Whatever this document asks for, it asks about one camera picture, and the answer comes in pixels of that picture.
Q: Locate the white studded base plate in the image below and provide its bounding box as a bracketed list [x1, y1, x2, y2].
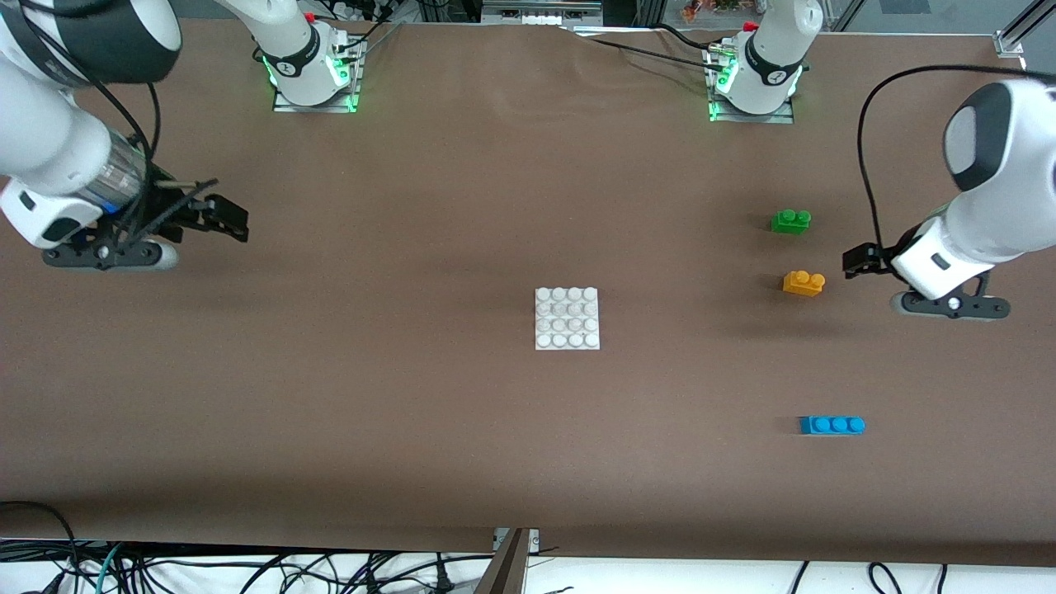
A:
[535, 285, 601, 351]

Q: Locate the blue three-stud block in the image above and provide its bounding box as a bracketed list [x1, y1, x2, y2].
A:
[799, 415, 866, 436]

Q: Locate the brown table cover sheet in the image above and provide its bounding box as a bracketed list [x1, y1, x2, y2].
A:
[0, 15, 1056, 568]

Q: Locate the white power strip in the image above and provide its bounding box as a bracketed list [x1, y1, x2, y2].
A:
[481, 0, 603, 26]

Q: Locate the dark slanted beam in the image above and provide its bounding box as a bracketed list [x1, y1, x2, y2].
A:
[474, 528, 530, 594]

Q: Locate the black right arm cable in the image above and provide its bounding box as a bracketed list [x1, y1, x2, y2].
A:
[97, 78, 163, 162]

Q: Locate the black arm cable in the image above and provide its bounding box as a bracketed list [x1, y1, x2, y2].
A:
[856, 64, 1056, 261]
[97, 78, 163, 162]

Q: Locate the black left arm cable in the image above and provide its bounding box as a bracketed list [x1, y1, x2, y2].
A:
[856, 64, 1056, 261]

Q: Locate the grey cable on table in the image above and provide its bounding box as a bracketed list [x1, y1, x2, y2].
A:
[338, 18, 405, 57]

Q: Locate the silver aluminium frame bar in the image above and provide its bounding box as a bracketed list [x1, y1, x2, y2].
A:
[994, 0, 1056, 59]

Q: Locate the black cable on table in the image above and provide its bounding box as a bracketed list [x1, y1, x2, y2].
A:
[569, 25, 728, 65]

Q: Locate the black looped floor cable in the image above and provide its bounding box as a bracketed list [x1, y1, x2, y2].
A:
[0, 500, 80, 578]

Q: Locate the teal floor cable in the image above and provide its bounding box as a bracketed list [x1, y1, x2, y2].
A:
[93, 542, 126, 594]

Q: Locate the black floor cable tangle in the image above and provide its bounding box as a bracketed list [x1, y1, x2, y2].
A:
[49, 544, 496, 594]

